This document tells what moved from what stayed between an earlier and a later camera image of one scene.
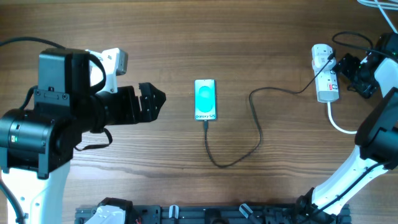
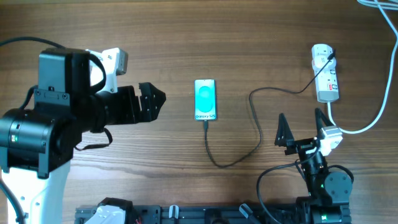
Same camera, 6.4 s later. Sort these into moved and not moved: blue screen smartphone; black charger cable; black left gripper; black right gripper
Moved: black right gripper
Not moved: black left gripper; blue screen smartphone; black charger cable
